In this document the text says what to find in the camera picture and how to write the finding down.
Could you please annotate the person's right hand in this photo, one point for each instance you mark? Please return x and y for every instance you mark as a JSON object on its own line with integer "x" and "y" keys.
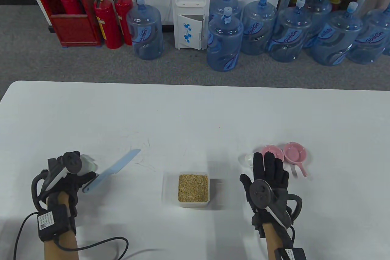
{"x": 271, "y": 168}

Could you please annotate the person's left hand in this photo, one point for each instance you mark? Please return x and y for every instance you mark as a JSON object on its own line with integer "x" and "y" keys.
{"x": 76, "y": 185}

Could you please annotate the white coffee spoon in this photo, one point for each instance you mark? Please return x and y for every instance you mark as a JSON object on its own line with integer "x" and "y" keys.
{"x": 248, "y": 159}

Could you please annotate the clear green-rimmed container lid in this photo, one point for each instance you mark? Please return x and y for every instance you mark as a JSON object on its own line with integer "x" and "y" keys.
{"x": 90, "y": 164}

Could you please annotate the light blue knife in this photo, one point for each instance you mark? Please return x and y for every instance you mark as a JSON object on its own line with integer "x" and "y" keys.
{"x": 122, "y": 164}

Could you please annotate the white sesame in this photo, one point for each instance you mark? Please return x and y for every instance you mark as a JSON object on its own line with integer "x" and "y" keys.
{"x": 193, "y": 188}

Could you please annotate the clear plastic container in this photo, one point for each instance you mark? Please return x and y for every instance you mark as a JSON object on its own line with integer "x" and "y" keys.
{"x": 195, "y": 205}

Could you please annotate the person's left forearm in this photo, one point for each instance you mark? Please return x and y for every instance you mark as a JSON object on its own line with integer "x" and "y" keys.
{"x": 61, "y": 249}

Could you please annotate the person's right forearm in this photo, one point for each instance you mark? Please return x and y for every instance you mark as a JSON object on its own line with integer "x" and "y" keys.
{"x": 272, "y": 241}

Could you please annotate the black white right hand controller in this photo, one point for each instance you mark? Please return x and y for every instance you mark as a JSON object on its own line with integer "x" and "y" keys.
{"x": 260, "y": 191}

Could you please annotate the row of blue water jugs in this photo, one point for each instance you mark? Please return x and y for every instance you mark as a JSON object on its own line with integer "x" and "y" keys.
{"x": 225, "y": 40}

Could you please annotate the red fire extinguisher cabinet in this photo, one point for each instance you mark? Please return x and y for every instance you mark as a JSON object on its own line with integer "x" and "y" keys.
{"x": 73, "y": 28}

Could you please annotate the red fire extinguisher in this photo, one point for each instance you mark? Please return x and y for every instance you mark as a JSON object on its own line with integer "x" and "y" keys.
{"x": 123, "y": 10}
{"x": 108, "y": 25}
{"x": 70, "y": 5}

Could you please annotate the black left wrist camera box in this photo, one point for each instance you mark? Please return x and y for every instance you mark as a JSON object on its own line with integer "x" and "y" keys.
{"x": 50, "y": 222}

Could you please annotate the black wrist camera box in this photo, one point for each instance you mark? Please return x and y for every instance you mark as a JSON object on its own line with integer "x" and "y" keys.
{"x": 50, "y": 222}
{"x": 292, "y": 254}

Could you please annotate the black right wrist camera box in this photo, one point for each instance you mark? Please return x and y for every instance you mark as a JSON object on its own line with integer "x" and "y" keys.
{"x": 292, "y": 254}

